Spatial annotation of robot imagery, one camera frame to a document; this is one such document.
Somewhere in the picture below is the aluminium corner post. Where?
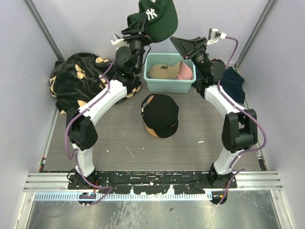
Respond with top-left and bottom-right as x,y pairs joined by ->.
23,0 -> 64,60
234,0 -> 278,69

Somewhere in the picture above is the right aluminium corner post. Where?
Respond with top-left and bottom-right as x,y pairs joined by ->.
234,0 -> 278,69

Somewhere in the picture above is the left aluminium corner post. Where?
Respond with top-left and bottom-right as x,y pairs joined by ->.
23,0 -> 64,60

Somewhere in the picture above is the teal plastic bin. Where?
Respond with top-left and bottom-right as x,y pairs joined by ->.
143,53 -> 196,93

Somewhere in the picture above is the black baseball cap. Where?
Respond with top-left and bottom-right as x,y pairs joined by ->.
141,94 -> 179,138

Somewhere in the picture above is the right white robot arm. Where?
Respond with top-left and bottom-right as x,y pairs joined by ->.
170,36 -> 258,188

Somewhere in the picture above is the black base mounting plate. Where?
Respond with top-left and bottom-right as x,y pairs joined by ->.
67,169 -> 237,195

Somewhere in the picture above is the white slotted cable duct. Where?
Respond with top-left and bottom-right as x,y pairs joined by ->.
34,192 -> 213,202

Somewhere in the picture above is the wooden hat stand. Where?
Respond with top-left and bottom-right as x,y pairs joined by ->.
145,126 -> 159,137

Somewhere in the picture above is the green baseball cap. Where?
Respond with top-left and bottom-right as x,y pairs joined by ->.
127,0 -> 178,43

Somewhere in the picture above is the black floral fleece blanket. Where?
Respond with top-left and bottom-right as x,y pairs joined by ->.
49,52 -> 142,115

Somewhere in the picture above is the tan baseball cap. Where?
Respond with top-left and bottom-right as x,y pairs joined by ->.
148,61 -> 182,80

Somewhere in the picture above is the pink baseball cap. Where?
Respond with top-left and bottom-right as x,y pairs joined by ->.
176,62 -> 193,80

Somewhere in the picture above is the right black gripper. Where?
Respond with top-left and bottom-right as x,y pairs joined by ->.
170,37 -> 210,79

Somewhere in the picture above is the aluminium front rail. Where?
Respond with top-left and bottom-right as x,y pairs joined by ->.
23,171 -> 283,192

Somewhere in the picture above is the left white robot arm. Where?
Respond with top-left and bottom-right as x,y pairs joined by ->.
65,14 -> 152,189

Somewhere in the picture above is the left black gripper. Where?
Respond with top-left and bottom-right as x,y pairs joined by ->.
122,11 -> 155,73

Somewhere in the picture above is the navy blue sweater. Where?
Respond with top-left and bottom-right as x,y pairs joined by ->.
192,58 -> 246,104

